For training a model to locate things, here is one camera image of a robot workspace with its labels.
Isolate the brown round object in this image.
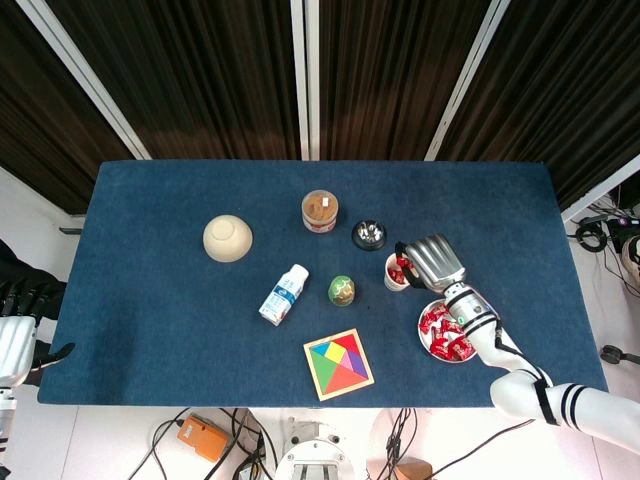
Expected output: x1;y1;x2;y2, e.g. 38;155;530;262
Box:
393;458;434;480

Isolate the white grey robot torso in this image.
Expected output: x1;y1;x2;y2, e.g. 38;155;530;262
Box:
273;417;355;480

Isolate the green gold nesting doll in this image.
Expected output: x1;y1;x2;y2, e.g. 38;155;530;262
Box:
327;273;357;306

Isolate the green tangram triangle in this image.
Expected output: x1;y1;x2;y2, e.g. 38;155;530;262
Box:
308;347;340;396

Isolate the white blue milk carton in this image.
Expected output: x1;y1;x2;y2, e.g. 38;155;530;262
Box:
258;263;310;327

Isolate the black coiled cable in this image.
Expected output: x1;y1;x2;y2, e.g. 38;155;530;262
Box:
574;222;609;251

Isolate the red tangram triangle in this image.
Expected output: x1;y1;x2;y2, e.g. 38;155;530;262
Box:
330;333;363;355

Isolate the beige upturned bowl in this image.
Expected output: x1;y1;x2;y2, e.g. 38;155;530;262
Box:
202;214;255;263

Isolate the orange tangram triangle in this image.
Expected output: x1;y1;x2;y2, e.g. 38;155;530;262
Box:
323;359;373;396

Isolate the silver metal plate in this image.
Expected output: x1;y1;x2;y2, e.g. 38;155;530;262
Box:
417;298;480;367

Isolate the orange box device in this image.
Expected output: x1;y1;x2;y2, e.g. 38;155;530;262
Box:
175;413;230;462

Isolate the black equipment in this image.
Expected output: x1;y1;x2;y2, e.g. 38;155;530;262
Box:
607;184;640;281

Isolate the silver service bell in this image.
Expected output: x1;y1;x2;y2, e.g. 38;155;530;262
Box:
351;218;388;252

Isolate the white frame post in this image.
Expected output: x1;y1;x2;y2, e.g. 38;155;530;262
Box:
289;0;310;161
14;0;152;161
304;0;322;161
424;0;511;161
559;154;640;224

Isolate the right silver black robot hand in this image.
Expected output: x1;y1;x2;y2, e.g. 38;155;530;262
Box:
393;232;467;294

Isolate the dark brown curtain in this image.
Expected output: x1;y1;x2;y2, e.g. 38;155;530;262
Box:
44;0;304;161
0;0;136;216
439;0;640;211
318;0;494;161

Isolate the black caster foot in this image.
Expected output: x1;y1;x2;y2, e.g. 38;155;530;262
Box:
601;344;640;366

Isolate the blue velvet tablecloth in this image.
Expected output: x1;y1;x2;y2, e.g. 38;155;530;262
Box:
37;159;609;409

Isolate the wooden tangram tray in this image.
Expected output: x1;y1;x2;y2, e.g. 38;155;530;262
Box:
302;327;376;402

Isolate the purple tangram parallelogram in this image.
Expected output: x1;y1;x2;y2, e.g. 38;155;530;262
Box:
345;346;373;381

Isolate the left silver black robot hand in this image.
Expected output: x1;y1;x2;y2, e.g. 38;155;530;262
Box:
0;277;76;389

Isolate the white paper cup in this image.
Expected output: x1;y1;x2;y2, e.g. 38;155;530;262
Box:
383;252;422;293

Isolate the clear plastic snack jar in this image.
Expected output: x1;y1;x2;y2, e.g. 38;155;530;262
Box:
300;189;340;235

